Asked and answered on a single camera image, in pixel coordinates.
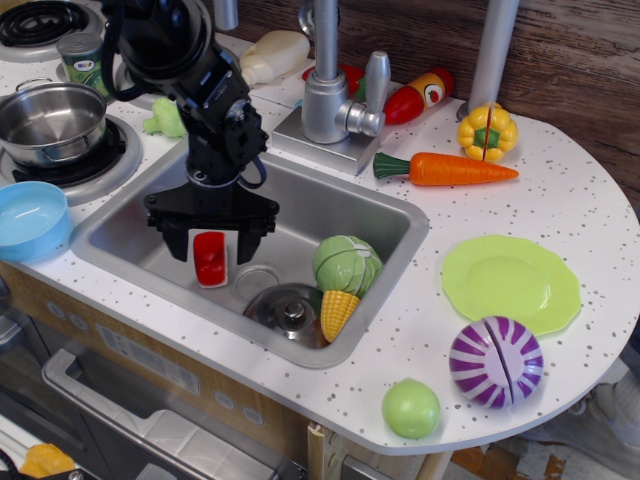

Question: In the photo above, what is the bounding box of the toy oven door handle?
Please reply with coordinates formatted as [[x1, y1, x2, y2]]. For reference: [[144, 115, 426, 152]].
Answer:
[[42, 349, 308, 479]]

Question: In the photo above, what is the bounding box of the light green plastic plate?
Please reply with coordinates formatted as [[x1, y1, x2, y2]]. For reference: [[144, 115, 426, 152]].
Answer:
[[441, 235, 582, 336]]

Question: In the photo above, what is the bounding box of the silver toy sink basin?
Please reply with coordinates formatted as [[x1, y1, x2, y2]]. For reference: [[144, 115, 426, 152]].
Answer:
[[72, 140, 428, 369]]

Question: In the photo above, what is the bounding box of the green toy can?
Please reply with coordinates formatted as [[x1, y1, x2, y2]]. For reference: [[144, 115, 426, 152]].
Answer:
[[56, 32, 114, 104]]

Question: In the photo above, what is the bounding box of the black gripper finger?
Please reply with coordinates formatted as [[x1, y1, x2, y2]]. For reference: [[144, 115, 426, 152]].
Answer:
[[236, 228, 262, 265], [162, 226, 190, 262]]

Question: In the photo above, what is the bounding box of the black coil burner rear left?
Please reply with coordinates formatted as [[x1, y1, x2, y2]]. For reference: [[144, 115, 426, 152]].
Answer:
[[1, 1, 106, 63]]

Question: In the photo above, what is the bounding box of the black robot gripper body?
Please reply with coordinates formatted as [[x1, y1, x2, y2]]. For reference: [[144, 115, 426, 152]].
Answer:
[[144, 166, 279, 238]]

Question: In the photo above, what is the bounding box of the red toy pepper behind faucet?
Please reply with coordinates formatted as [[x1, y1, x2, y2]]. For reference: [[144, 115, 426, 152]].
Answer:
[[302, 64, 366, 107]]

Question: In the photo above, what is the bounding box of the black cable lower left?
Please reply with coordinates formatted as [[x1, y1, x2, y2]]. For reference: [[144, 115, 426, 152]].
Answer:
[[0, 449, 21, 480]]

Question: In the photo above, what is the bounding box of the black coil burner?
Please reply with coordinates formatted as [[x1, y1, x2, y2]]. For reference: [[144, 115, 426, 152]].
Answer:
[[1, 1, 106, 63], [1, 115, 143, 206]]

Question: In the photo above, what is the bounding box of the silver vertical post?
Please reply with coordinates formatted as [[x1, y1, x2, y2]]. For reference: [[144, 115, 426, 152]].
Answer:
[[457, 0, 520, 120]]

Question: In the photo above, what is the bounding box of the cream toy mayonnaise bottle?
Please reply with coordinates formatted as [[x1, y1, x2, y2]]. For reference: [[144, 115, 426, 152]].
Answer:
[[239, 30, 310, 86]]

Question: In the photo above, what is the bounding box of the yellow object lower left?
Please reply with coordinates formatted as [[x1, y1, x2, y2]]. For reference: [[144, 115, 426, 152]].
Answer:
[[19, 444, 75, 479]]

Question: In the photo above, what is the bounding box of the steel cooking pot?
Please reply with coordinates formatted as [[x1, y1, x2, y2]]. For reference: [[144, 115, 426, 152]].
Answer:
[[1, 82, 107, 169]]

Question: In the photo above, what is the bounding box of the green toy lime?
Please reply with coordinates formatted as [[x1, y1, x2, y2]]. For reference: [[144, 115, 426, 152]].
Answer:
[[382, 378, 441, 439]]

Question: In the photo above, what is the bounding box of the steel pot lid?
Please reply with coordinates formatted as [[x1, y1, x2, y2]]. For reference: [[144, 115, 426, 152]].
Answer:
[[244, 283, 328, 349]]

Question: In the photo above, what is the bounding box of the purple white toy onion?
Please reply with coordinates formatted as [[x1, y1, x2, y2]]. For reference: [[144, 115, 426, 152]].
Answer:
[[449, 316, 544, 409]]

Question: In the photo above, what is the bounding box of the orange toy carrot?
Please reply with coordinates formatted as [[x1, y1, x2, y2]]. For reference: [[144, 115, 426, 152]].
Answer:
[[373, 152, 519, 186]]

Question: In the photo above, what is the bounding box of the green toy cabbage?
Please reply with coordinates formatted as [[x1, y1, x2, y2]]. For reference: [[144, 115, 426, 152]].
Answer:
[[312, 235, 383, 299]]

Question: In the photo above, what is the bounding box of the yellow toy bell pepper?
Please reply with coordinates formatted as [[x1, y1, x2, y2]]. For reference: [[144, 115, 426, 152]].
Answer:
[[457, 103, 519, 163]]

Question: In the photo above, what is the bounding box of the silver post top centre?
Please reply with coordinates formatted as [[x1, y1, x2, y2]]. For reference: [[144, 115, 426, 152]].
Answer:
[[213, 0, 239, 31]]

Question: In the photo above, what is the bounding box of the light green toy broccoli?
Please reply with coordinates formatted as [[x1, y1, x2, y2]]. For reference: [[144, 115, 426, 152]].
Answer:
[[143, 98, 186, 138]]

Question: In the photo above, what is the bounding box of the red toy ketchup bottle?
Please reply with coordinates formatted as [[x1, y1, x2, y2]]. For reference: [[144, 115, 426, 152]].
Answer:
[[384, 67, 454, 125]]

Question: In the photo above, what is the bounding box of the black coil burner front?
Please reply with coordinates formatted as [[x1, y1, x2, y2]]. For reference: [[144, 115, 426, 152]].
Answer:
[[1, 115, 143, 206]]

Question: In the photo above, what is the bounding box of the red white toy sushi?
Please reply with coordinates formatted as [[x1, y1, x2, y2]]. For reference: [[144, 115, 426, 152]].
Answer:
[[193, 231, 228, 288]]

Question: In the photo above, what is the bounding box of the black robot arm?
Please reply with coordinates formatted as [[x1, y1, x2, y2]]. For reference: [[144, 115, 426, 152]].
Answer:
[[101, 1, 279, 264]]

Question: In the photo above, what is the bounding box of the light blue plastic bowl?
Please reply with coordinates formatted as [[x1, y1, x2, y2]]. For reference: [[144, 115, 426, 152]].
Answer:
[[1, 181, 72, 262]]

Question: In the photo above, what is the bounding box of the yellow toy corn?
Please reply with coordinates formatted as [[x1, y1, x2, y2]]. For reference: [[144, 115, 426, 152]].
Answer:
[[320, 290, 360, 343]]

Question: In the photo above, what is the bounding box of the silver toy faucet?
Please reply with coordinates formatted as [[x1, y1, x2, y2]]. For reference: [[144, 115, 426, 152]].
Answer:
[[272, 1, 391, 175]]

